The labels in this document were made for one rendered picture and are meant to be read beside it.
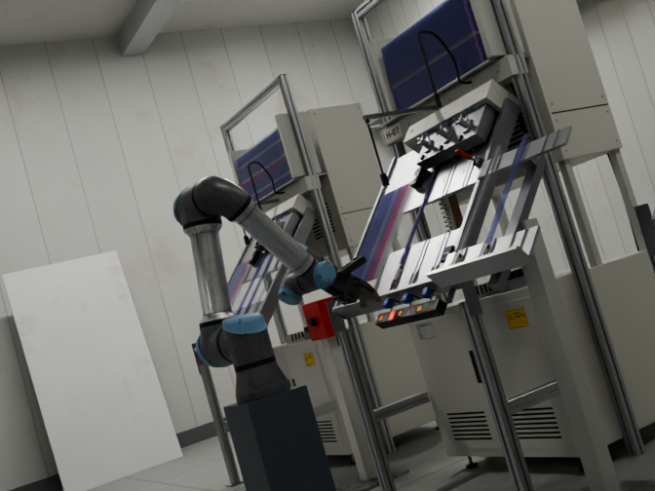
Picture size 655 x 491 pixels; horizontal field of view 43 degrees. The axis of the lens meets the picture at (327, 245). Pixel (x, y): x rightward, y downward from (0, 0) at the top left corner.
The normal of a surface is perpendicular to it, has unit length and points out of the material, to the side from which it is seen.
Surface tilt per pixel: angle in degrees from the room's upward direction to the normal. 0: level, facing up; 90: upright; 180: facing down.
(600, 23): 90
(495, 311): 90
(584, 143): 90
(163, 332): 90
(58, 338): 80
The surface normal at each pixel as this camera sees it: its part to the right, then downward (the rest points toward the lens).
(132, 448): 0.40, -0.37
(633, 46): -0.84, 0.20
